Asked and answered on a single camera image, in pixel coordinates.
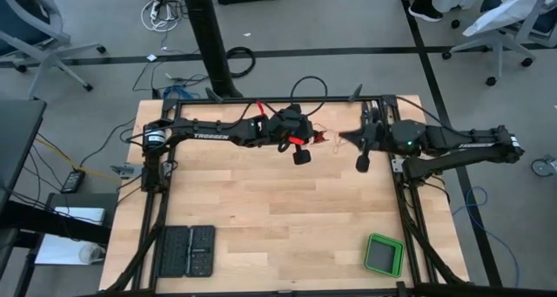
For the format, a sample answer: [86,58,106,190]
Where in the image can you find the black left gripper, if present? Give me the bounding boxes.
[265,104,315,166]

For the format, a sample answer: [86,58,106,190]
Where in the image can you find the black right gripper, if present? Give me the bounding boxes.
[338,120,393,173]

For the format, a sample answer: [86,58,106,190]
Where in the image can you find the thin red wire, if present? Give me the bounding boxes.
[312,122,349,154]

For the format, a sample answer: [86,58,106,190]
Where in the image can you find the black spring clamp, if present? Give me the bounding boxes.
[205,86,225,105]
[347,83,365,103]

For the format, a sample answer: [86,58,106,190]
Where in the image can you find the green square tray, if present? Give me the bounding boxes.
[363,232,406,279]

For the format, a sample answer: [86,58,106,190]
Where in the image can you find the black tower fan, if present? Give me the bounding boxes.
[180,0,244,99]

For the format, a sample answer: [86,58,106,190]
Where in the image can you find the person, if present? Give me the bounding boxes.
[398,0,445,23]

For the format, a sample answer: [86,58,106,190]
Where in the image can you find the blue white office chair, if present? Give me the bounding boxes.
[441,0,557,87]

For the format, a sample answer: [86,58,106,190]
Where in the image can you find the open black bit case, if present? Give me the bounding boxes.
[157,225,217,279]

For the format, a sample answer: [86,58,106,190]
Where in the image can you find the grey caster wheel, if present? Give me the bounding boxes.
[530,153,557,179]

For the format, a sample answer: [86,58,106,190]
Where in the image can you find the white power strip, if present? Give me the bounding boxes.
[140,0,182,33]

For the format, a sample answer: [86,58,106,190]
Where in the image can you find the black power brick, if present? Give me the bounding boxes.
[60,169,87,194]

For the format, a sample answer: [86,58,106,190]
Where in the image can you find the white flat box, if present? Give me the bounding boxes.
[54,206,107,226]

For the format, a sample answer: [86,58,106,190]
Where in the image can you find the clear plastic cup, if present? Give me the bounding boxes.
[77,243,107,265]

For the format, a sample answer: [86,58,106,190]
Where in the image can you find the blue grey office chair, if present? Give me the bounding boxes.
[0,0,108,93]

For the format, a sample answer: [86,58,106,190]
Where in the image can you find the white paper sheet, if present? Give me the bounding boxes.
[34,233,108,267]

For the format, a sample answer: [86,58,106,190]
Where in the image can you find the black desk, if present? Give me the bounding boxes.
[0,98,48,213]

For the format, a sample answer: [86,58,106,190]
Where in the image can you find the black handled pliers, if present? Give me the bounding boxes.
[359,100,375,126]

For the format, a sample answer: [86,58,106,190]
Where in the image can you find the black cable with red tape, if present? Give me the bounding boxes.
[234,75,329,128]

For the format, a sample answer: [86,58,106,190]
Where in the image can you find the black camera cable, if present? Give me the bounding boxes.
[393,95,460,136]

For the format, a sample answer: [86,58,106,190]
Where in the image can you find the coiled black cable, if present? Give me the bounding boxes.
[225,46,257,79]

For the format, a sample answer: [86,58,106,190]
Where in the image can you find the long blue cable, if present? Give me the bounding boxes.
[451,186,521,289]

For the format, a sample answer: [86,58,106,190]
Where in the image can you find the tangled blue cable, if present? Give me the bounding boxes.
[163,84,198,100]

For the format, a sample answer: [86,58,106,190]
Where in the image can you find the yellow cable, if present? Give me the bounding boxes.
[34,136,122,183]

